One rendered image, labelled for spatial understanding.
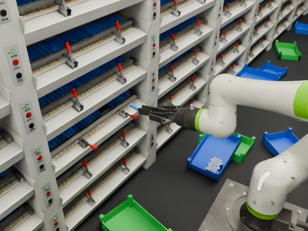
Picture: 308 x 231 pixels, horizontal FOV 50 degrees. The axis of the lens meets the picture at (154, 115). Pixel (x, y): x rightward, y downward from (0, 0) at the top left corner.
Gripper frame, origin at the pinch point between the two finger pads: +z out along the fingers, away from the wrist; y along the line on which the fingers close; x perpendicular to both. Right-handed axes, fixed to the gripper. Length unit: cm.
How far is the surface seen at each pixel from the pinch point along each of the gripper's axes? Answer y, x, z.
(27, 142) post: 49, -12, 12
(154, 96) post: -25.6, 7.4, 15.4
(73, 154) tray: 30.2, 7.5, 17.6
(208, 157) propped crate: -45, 57, -1
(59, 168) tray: 38.7, 8.0, 16.6
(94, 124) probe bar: 13.5, 3.3, 20.0
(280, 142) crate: -90, 67, -30
